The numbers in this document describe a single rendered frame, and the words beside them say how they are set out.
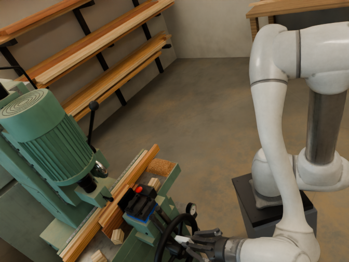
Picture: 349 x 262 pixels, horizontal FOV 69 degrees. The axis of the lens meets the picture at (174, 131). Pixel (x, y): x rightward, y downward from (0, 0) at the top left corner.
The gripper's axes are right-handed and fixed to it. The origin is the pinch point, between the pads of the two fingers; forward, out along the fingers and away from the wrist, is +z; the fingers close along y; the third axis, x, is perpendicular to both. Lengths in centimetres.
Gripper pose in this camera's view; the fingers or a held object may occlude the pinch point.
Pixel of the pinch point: (184, 240)
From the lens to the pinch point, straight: 97.3
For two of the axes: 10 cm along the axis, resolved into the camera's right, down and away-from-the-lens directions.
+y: -4.9, 6.4, -5.8
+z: -6.6, 1.6, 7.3
